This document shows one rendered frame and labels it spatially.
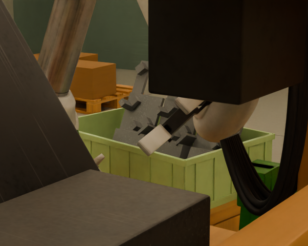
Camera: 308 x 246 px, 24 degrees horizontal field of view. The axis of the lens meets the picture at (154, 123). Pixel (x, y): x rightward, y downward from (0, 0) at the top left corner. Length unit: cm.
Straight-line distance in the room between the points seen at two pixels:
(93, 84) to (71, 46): 492
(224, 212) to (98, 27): 761
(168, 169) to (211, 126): 53
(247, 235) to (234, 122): 85
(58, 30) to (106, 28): 769
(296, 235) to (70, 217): 25
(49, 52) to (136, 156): 44
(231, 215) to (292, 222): 146
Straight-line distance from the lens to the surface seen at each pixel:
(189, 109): 111
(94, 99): 675
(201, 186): 200
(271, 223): 64
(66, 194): 82
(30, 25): 962
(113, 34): 943
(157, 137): 122
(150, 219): 74
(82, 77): 678
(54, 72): 183
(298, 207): 69
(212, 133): 148
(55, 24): 180
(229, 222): 210
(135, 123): 234
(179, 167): 194
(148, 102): 241
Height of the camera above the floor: 151
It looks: 14 degrees down
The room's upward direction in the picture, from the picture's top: straight up
